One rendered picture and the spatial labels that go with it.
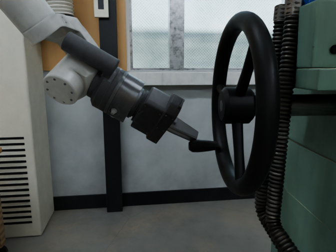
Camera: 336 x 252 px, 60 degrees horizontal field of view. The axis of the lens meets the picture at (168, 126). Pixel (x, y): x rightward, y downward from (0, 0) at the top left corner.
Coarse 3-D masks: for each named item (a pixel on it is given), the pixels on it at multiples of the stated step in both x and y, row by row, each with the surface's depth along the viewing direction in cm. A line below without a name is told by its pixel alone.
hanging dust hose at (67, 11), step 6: (48, 0) 144; (54, 0) 144; (60, 0) 145; (66, 0) 146; (54, 6) 144; (60, 6) 144; (66, 6) 146; (72, 6) 153; (60, 12) 144; (66, 12) 146; (72, 12) 151
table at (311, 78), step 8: (296, 72) 44; (304, 72) 42; (312, 72) 39; (320, 72) 38; (328, 72) 38; (296, 80) 44; (304, 80) 42; (312, 80) 40; (320, 80) 38; (328, 80) 38; (304, 88) 42; (312, 88) 40; (320, 88) 38; (328, 88) 39
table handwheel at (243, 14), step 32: (224, 32) 50; (256, 32) 36; (224, 64) 56; (256, 64) 35; (224, 96) 46; (256, 96) 35; (320, 96) 47; (224, 128) 59; (256, 128) 35; (224, 160) 54; (256, 160) 36
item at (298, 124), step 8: (296, 120) 63; (304, 120) 60; (312, 120) 57; (320, 120) 54; (328, 120) 52; (296, 128) 63; (304, 128) 60; (312, 128) 57; (320, 128) 54; (328, 128) 52; (288, 136) 67; (296, 136) 63; (304, 136) 60; (312, 136) 57; (320, 136) 54; (328, 136) 52; (304, 144) 60; (312, 144) 57; (320, 144) 54; (328, 144) 52; (320, 152) 54; (328, 152) 52
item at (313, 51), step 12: (324, 0) 38; (300, 12) 42; (312, 12) 39; (324, 12) 39; (300, 24) 42; (312, 24) 39; (324, 24) 39; (300, 36) 43; (312, 36) 39; (324, 36) 39; (300, 48) 43; (312, 48) 40; (324, 48) 40; (300, 60) 43; (312, 60) 40; (324, 60) 40
